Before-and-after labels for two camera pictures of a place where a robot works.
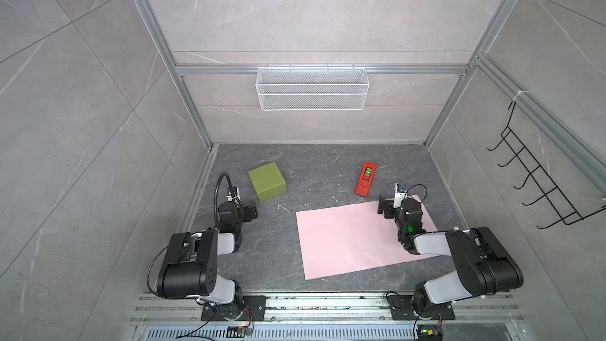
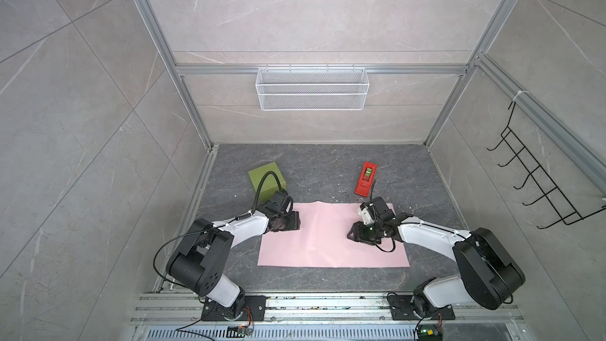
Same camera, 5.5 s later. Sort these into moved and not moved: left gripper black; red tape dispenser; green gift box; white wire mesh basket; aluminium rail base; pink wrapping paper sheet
Moved: pink wrapping paper sheet; left gripper black
Not moved: aluminium rail base; green gift box; white wire mesh basket; red tape dispenser
